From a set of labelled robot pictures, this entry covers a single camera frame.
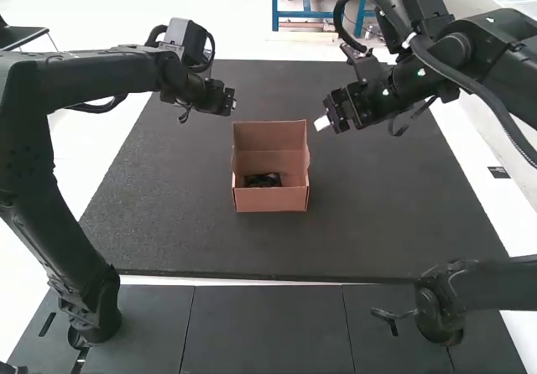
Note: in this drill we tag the wooden plank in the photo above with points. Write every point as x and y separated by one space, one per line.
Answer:
293 37

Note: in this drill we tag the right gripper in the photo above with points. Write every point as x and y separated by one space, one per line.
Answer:
365 105

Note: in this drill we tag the dark base panel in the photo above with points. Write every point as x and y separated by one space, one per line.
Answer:
138 332
264 332
377 357

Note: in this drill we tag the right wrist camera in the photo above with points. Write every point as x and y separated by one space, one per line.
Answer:
363 65

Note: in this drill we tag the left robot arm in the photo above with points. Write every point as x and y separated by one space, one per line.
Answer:
38 189

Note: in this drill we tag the cardboard box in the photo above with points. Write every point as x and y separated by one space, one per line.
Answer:
270 200

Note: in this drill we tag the black chair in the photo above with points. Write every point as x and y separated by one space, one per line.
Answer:
21 34

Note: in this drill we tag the black mat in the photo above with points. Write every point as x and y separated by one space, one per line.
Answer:
168 189

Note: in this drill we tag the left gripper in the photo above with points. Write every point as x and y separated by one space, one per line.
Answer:
218 97

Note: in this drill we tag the black square fan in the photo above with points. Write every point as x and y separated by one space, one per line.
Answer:
262 180

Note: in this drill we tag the black label plate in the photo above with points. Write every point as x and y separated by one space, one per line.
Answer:
498 172

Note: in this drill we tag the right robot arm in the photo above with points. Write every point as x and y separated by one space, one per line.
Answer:
474 51

